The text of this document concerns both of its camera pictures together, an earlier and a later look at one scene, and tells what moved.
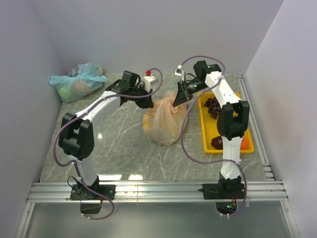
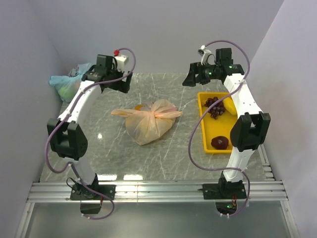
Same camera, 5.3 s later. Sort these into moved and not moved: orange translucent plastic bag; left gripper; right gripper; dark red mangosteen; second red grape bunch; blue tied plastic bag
Moved: left gripper; right gripper; orange translucent plastic bag
Not moved: dark red mangosteen; second red grape bunch; blue tied plastic bag
